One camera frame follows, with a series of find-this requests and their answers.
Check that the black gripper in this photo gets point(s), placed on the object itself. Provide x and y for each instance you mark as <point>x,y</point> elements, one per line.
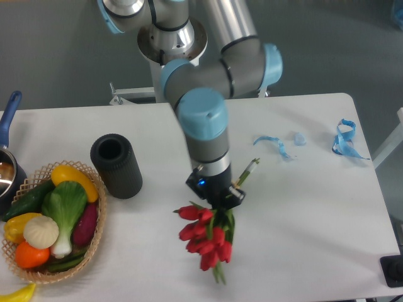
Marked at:
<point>215,187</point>

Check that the red tulip bouquet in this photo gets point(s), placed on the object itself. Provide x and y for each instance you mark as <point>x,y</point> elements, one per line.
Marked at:
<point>209,233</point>

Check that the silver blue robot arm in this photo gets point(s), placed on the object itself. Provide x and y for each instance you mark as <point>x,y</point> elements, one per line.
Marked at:
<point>173,42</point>

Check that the blue ribbon strip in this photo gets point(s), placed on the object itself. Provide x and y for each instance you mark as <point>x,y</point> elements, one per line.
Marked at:
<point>280,145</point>

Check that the small clear plastic piece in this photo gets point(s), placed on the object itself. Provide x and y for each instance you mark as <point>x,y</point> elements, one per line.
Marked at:
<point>299,139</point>

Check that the dark ribbed cylindrical vase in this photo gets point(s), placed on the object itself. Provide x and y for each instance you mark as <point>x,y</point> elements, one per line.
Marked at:
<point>114,159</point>

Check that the crumpled blue ribbon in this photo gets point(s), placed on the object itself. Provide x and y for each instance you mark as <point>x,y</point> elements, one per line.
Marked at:
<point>343,141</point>

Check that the purple sweet potato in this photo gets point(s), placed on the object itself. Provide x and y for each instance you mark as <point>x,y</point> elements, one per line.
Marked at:
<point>85,228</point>

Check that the green bok choy toy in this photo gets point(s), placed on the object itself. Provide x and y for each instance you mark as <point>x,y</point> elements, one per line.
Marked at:
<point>65,205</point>

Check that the dark green vegetable in basket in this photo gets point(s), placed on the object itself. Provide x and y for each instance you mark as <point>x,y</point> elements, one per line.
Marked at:
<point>66,263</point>

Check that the white steamed bun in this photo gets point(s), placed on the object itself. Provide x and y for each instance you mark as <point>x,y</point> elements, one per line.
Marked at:
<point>41,232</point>

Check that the green cucumber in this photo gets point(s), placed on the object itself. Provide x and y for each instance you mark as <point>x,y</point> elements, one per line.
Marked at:
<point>30,202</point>

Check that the black device at edge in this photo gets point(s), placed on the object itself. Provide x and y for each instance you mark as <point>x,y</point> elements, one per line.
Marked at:
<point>392,270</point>

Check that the woven wicker basket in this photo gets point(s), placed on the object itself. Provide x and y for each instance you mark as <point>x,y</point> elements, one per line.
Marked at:
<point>42,275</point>

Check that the orange fruit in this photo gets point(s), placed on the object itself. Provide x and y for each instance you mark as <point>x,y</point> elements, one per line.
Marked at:
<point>28,257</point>

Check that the yellow bell pepper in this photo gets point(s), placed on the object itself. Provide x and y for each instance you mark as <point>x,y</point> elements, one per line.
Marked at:
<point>14,227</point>

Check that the yellow banana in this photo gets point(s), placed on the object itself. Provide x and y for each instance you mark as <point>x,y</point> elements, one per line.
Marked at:
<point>22,295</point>

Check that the blue handled saucepan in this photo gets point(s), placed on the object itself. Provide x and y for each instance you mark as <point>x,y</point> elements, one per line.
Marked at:
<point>12,174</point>

